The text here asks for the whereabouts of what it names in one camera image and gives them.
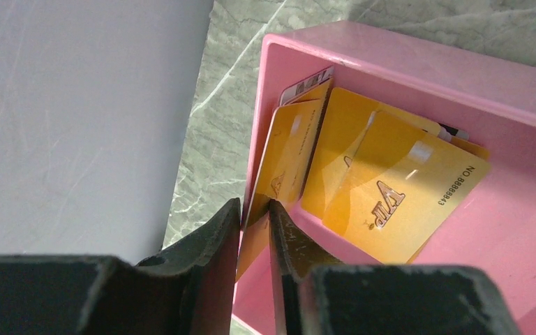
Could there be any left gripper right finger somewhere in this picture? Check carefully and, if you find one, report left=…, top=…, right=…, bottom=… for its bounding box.
left=269, top=200, right=519, bottom=334

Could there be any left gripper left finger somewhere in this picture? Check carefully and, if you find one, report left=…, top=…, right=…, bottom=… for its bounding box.
left=0, top=198, right=241, bottom=334

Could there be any orange VIP credit card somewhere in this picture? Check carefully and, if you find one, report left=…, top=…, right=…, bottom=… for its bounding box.
left=236, top=99, right=324, bottom=279

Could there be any yellow VIP card flat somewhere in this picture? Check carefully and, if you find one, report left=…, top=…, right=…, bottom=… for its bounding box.
left=322, top=112, right=491, bottom=264

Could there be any orange card beneath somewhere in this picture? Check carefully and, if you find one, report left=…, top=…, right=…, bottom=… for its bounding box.
left=301, top=87, right=444, bottom=218

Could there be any pink plastic bin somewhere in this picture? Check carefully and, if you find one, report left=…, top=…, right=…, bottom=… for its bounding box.
left=233, top=21, right=536, bottom=334

